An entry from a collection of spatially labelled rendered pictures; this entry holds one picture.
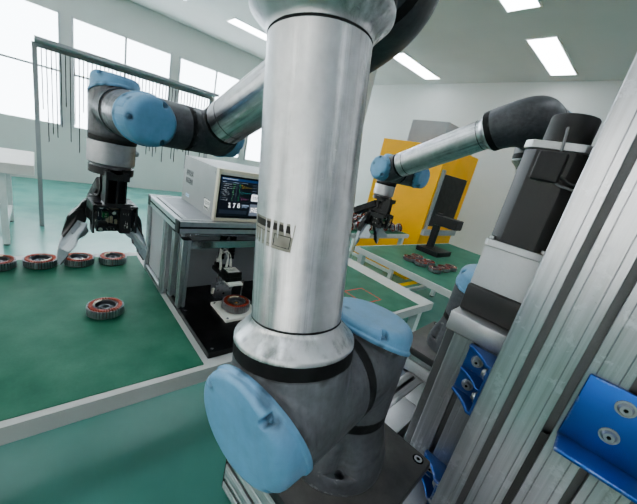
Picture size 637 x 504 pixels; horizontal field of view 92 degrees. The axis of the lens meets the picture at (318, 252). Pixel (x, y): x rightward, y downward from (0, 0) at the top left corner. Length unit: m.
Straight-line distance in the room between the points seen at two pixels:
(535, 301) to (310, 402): 0.31
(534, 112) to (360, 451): 0.74
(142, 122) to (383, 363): 0.46
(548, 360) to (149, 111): 0.63
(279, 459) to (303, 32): 0.31
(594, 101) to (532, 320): 5.85
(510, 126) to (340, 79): 0.64
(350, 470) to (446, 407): 0.22
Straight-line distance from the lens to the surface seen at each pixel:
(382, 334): 0.38
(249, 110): 0.53
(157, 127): 0.55
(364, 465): 0.49
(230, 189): 1.28
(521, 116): 0.86
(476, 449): 0.57
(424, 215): 4.66
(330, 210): 0.24
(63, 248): 0.74
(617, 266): 0.46
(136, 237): 0.74
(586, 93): 6.31
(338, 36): 0.26
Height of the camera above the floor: 1.44
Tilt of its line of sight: 17 degrees down
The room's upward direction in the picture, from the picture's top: 13 degrees clockwise
